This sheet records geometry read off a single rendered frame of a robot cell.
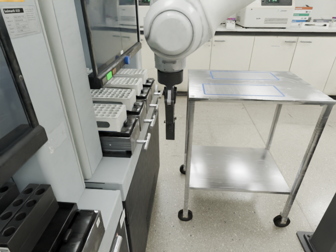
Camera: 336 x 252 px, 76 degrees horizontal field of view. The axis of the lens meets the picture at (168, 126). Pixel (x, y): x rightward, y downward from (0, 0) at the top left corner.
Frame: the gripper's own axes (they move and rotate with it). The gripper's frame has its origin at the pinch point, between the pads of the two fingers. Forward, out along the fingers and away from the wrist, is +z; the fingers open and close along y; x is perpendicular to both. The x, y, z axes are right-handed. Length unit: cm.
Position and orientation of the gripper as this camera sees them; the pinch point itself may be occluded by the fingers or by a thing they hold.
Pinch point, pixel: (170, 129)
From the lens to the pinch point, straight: 71.9
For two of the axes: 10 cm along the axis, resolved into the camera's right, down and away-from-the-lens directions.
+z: 0.1, 8.7, 4.9
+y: -0.7, 4.9, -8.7
